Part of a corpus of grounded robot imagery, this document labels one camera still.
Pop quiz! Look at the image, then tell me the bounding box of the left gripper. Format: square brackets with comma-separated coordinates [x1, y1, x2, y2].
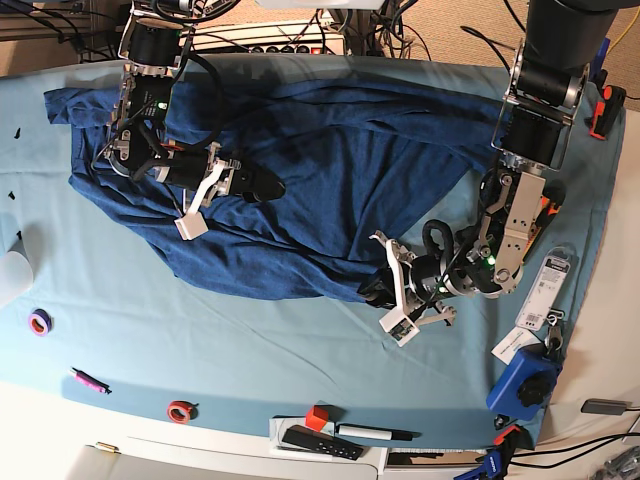
[357, 230, 456, 328]

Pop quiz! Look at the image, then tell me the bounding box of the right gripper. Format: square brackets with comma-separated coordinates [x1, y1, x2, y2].
[167, 142, 286, 216]

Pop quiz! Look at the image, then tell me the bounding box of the blue t-shirt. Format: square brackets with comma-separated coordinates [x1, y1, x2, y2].
[44, 78, 499, 301]

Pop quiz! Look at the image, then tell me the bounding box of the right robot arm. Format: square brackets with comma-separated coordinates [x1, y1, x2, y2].
[99, 1, 285, 219]

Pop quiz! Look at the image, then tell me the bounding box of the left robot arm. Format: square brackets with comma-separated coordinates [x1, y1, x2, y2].
[359, 1, 634, 343]

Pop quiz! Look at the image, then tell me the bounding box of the red cube block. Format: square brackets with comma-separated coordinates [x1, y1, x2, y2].
[305, 405, 329, 432]

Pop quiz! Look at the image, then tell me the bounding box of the white black marker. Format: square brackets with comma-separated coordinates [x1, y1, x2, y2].
[335, 424, 416, 442]

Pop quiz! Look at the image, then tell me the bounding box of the white paper tag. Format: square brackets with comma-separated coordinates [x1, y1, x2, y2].
[491, 326, 543, 365]

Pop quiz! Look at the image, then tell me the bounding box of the power strip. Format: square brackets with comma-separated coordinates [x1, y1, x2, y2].
[193, 20, 345, 55]

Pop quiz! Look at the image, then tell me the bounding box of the black remote control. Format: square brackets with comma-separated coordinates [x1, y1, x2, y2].
[282, 425, 364, 460]

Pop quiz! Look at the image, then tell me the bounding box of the packaged tool blister card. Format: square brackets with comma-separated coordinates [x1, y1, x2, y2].
[515, 245, 575, 332]

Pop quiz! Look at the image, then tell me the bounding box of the blue box with knob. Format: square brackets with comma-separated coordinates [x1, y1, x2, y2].
[486, 347, 562, 421]

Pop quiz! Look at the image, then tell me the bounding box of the metal keys carabiner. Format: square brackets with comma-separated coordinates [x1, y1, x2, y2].
[544, 309, 565, 358]

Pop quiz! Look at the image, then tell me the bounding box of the orange black utility knife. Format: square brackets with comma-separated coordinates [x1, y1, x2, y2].
[525, 180, 566, 257]

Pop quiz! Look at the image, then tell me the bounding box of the blue orange bottom clamp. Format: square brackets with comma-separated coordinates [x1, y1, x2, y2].
[454, 425, 523, 480]

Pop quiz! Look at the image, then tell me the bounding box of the light blue table cloth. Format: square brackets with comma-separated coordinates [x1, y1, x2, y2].
[0, 53, 627, 449]

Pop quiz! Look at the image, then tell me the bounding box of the red tape roll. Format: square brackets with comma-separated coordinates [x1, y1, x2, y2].
[166, 400, 198, 425]

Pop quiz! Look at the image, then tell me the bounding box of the grey adapter box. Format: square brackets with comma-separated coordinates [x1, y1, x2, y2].
[581, 398, 628, 416]

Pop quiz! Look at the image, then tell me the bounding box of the purple tape roll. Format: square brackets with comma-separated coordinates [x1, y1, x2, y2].
[28, 309, 53, 336]

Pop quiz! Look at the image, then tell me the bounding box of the white translucent cup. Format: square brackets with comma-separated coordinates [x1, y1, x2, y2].
[0, 251, 34, 308]

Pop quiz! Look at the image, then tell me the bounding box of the pink marker pen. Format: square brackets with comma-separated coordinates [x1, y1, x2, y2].
[70, 368, 111, 395]

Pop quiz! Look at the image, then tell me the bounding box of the orange black clamp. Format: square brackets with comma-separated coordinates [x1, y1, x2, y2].
[585, 85, 627, 140]

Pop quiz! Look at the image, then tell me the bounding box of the blue black clamp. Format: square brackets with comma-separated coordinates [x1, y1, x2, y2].
[589, 37, 610, 83]

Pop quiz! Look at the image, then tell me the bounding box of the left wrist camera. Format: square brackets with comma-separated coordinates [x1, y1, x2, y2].
[379, 307, 420, 347]

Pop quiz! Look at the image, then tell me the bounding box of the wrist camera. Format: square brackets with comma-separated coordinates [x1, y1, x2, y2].
[379, 307, 420, 347]
[174, 211, 208, 241]

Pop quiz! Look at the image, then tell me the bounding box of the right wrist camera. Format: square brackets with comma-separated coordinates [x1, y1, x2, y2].
[174, 211, 208, 241]

